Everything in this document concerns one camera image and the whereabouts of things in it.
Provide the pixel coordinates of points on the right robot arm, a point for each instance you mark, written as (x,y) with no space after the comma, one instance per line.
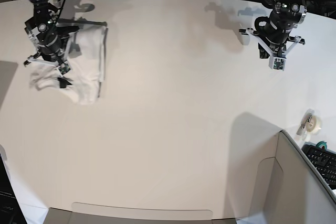
(49,40)

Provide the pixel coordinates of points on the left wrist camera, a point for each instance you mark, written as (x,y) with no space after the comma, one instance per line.
(277,63)

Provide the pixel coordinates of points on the white printed t-shirt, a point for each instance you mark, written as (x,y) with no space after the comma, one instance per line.
(86,56)

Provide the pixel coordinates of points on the black keyboard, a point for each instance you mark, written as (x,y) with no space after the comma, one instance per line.
(323,161)

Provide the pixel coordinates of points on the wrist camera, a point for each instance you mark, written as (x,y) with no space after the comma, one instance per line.
(64,68)
(277,63)

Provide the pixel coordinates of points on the grey cardboard box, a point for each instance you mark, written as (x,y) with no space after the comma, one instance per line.
(288,189)

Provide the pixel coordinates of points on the clear tape dispenser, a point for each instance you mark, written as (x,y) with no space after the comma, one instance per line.
(311,124)

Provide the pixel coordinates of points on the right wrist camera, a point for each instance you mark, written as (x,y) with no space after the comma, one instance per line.
(64,68)

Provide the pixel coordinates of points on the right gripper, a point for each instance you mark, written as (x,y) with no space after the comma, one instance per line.
(52,56)

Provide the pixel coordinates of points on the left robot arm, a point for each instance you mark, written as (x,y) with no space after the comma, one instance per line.
(273,32)

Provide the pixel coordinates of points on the grey flat panel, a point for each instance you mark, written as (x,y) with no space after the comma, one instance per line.
(7,72)

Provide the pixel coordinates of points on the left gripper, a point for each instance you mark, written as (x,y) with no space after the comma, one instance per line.
(281,46)

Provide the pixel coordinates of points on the green tape roll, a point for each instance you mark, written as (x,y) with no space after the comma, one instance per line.
(322,145)

